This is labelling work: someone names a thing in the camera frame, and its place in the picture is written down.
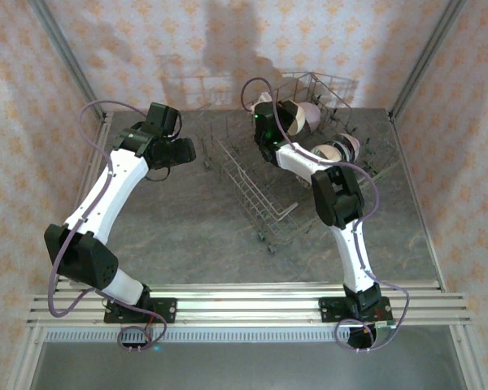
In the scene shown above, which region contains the lavender bowl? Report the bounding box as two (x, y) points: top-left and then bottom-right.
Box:
(286, 101), (323, 136)

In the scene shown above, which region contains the white purple floral bowl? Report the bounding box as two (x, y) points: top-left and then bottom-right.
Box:
(311, 132), (362, 164)

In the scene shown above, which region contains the wire dish rack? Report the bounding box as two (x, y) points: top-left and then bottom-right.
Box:
(197, 71), (402, 255)

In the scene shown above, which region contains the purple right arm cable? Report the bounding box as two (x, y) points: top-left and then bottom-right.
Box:
(240, 77), (411, 353)

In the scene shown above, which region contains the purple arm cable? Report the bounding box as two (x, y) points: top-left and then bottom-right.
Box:
(48, 99), (168, 353)
(240, 77), (411, 353)

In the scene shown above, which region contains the aluminium frame post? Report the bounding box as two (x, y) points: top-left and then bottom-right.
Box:
(27, 0), (107, 121)
(390, 0), (468, 121)

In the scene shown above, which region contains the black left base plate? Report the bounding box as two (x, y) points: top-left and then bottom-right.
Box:
(103, 297), (178, 325)

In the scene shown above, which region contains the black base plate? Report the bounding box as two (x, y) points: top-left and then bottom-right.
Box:
(103, 297), (178, 325)
(319, 296), (393, 325)

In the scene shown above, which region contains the aluminium mounting rail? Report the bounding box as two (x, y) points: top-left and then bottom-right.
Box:
(26, 283), (473, 327)

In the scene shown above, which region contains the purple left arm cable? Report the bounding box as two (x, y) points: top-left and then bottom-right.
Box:
(48, 99), (168, 353)

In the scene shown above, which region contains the slotted grey cable duct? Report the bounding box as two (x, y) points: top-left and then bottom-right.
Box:
(44, 327), (351, 343)

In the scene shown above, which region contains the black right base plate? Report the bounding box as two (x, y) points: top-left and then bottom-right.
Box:
(319, 296), (393, 325)

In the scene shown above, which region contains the black cable socket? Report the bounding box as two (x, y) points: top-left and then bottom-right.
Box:
(120, 340), (154, 352)
(346, 324), (378, 351)

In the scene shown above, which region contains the aluminium frame leg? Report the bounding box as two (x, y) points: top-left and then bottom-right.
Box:
(449, 324), (488, 390)
(6, 324), (46, 390)

